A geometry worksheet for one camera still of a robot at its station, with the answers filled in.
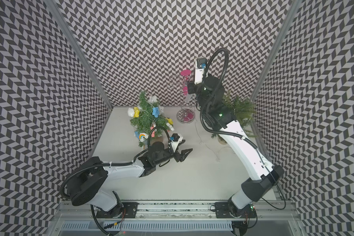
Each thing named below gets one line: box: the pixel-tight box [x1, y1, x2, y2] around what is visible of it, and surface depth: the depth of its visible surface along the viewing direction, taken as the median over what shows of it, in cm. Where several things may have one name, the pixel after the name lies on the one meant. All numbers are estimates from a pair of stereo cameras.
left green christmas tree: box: [129, 90, 172, 147], surface depth 77 cm
